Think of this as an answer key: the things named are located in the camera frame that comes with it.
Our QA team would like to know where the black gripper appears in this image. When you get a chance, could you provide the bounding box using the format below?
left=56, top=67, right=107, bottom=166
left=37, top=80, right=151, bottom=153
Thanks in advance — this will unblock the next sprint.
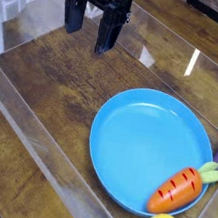
left=64, top=0, right=133, bottom=55

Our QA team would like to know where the blue plastic plate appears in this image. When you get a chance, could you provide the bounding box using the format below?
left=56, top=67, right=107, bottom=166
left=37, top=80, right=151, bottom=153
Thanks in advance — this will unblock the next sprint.
left=89, top=88, right=213, bottom=217

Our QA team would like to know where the orange toy carrot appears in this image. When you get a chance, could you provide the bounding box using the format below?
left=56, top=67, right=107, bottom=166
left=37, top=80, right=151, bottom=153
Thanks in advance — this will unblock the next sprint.
left=146, top=161, right=218, bottom=214

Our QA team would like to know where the clear acrylic enclosure wall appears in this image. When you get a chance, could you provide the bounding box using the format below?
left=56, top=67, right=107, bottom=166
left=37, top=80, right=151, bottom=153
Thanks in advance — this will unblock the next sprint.
left=0, top=0, right=218, bottom=218

